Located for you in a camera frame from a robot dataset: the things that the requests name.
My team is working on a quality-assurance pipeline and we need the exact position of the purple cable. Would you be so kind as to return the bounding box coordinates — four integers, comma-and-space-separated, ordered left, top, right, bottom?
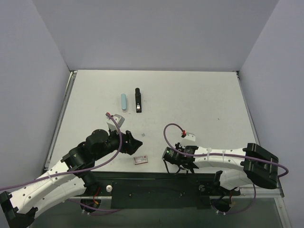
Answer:
0, 112, 124, 216
163, 123, 289, 216

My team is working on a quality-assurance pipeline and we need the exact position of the light blue white stapler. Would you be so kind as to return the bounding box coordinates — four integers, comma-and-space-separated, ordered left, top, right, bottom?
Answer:
121, 94, 127, 112

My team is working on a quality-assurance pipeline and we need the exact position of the aluminium frame rail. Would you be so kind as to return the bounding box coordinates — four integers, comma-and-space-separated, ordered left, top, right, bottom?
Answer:
237, 185, 285, 199

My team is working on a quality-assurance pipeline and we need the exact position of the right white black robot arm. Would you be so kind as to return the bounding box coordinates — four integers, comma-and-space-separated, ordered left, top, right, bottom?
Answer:
162, 143, 279, 194

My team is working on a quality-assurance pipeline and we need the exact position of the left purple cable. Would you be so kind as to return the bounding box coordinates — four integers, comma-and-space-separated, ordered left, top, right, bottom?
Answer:
0, 112, 124, 216

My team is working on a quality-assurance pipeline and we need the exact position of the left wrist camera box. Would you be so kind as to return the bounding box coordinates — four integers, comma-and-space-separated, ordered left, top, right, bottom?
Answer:
105, 113, 125, 131

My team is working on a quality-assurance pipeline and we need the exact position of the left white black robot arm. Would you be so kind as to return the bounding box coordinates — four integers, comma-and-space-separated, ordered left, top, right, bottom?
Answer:
0, 129, 142, 228

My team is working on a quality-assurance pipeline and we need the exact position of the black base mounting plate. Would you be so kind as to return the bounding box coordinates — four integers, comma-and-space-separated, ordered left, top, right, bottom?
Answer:
83, 171, 240, 209

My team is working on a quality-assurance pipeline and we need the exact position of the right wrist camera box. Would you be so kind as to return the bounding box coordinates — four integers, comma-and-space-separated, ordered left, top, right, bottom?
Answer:
180, 132, 196, 146

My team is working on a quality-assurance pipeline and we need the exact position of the red white staple box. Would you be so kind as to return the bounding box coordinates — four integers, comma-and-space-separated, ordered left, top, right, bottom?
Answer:
133, 155, 148, 165

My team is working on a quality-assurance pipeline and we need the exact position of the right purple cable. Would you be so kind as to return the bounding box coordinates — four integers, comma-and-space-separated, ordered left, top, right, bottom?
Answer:
163, 123, 289, 216

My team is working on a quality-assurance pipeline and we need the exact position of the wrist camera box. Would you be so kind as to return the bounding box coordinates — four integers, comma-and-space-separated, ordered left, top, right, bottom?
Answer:
180, 132, 196, 146
105, 113, 125, 131

